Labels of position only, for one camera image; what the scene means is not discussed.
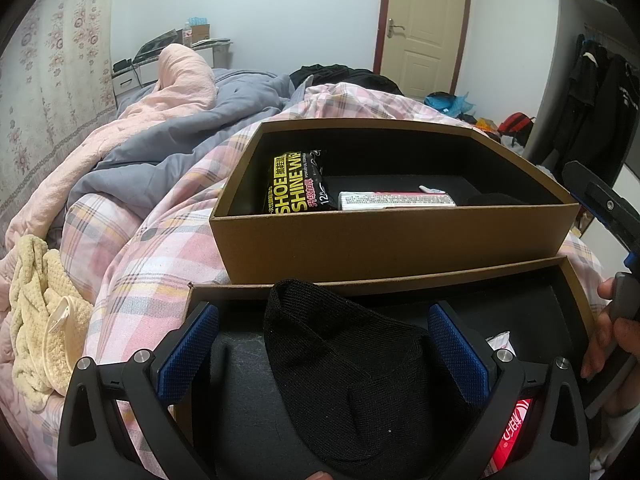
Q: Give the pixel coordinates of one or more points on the person's left hand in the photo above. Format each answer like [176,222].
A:
[320,476]

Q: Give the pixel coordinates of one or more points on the black clothes pile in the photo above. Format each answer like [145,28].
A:
[345,77]

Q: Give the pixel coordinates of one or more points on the white grey clothes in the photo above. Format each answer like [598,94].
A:
[515,140]

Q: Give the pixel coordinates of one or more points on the clear plastic bottle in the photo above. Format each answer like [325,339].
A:
[186,34]

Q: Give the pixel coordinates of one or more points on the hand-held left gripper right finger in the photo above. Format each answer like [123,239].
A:
[457,355]

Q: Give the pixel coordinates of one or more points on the blue plastic bag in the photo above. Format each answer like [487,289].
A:
[447,104]

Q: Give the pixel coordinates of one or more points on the floral pink curtain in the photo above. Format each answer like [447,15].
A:
[50,85]

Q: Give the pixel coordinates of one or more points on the red and white packet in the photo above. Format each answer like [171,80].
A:
[515,425]

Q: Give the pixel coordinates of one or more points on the dark flat panel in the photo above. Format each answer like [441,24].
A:
[212,42]

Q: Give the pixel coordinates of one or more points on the black hanging coat white print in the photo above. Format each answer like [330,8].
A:
[622,120]

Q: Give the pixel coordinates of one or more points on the person's right forearm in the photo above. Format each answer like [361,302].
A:
[622,435]

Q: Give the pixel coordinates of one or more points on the cream door with red frame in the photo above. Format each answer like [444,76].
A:
[430,35]

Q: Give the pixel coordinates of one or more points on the grey quilt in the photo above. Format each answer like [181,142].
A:
[200,125]

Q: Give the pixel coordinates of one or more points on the orange bag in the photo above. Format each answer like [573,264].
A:
[482,123]

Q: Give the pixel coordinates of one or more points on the person's right hand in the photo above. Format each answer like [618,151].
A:
[607,340]

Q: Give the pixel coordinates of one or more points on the pale yellow towel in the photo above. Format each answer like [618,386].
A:
[30,320]

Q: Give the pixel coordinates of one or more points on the black bag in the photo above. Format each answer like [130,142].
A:
[157,44]

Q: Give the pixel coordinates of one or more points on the black yellow shoe wipes packet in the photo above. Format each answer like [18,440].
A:
[295,180]

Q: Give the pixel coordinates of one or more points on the small cardboard box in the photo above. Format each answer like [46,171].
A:
[200,34]

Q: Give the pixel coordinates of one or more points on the black sock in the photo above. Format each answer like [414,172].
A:
[360,370]
[492,199]

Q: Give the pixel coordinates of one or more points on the small black device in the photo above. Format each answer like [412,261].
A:
[121,66]

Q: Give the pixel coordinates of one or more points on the pink plaid duvet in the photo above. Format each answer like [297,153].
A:
[165,240]

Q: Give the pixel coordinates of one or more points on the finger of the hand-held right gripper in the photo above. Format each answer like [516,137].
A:
[607,205]

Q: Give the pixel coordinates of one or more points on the brown cardboard box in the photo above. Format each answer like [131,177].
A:
[375,245]

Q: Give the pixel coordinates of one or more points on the red backpack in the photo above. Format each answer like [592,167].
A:
[517,124]

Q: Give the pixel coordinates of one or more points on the white nightstand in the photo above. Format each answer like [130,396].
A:
[145,77]

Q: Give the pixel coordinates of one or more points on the brown cardboard box lid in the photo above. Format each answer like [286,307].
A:
[240,370]

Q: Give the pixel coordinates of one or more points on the pale blue bundle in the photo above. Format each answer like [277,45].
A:
[198,20]

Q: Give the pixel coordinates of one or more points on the black hanging coat white patch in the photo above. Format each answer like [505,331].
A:
[582,100]

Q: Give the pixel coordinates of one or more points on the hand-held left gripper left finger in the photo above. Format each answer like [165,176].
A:
[187,350]

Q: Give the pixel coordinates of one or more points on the pink quilt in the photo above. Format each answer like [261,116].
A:
[185,80]

